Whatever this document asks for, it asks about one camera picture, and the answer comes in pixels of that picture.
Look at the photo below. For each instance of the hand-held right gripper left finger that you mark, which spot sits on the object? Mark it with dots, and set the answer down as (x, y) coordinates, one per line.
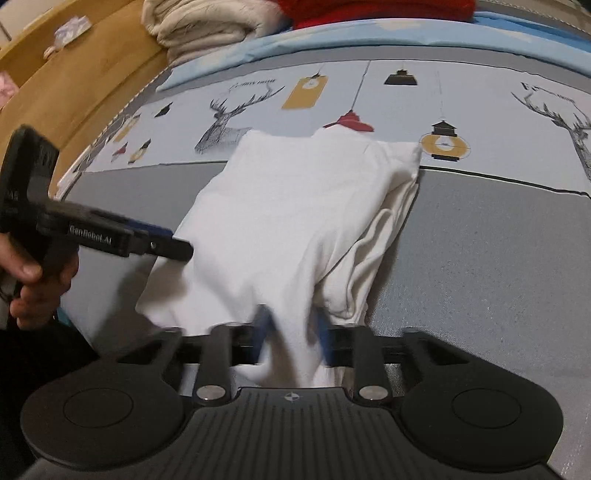
(262, 325)

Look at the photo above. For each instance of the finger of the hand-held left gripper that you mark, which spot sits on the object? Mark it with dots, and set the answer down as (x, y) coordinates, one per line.
(159, 247)

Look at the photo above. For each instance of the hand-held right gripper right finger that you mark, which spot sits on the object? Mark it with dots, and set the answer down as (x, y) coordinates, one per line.
(324, 339)

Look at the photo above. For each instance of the white shirt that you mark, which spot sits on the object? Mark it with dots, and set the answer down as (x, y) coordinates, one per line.
(286, 207)

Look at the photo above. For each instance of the person's left hand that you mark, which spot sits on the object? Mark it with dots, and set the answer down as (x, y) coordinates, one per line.
(32, 309)

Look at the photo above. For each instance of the pink patterned cloth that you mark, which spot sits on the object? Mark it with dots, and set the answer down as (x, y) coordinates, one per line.
(7, 92)

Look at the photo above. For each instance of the small white patterned cloth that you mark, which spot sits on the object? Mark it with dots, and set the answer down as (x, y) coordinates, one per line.
(69, 33)

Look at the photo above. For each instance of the deer and lantern print bedsheet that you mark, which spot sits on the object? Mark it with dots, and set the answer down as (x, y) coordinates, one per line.
(485, 254)

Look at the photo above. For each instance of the beige blanket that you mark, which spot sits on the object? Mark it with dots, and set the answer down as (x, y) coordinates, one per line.
(207, 27)

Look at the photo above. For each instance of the blue cloud print sheet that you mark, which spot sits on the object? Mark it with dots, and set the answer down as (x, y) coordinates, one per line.
(286, 44)

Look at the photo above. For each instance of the red blanket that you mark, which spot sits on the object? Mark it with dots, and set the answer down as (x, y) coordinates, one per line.
(378, 11)

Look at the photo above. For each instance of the wooden bed frame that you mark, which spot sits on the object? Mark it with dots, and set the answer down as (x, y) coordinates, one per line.
(69, 101)

